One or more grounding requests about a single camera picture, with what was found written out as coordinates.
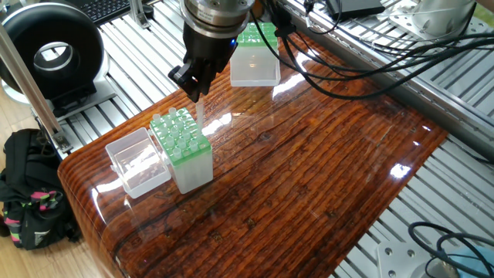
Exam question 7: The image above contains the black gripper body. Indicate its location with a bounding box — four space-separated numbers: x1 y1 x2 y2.
184 28 240 78

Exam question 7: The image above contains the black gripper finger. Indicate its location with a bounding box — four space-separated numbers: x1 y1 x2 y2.
195 59 226 103
167 63 200 101

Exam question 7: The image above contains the clear tip box with tips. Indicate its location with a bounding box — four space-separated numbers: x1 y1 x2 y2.
229 22 281 87

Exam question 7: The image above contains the clear tip box green rack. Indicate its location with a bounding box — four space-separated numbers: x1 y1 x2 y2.
105 108 213 200

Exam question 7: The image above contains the black keyboard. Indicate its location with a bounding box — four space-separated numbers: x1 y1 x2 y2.
76 0 134 24

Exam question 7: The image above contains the black round device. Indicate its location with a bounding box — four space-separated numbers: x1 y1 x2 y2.
0 2 107 117

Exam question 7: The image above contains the glossy brown wooden board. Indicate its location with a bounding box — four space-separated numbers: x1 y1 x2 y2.
60 23 450 278

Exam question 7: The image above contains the black backpack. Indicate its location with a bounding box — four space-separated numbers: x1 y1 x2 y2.
0 127 83 252

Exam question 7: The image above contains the white plastic device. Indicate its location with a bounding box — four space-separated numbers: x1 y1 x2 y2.
401 0 478 36

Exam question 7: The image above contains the aluminium bracket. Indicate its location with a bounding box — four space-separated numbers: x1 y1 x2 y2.
130 0 155 30

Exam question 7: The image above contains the aluminium frame post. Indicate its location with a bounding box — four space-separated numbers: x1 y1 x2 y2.
0 31 69 151

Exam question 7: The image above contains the black cable bundle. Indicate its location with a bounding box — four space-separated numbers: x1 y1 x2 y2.
305 0 464 59

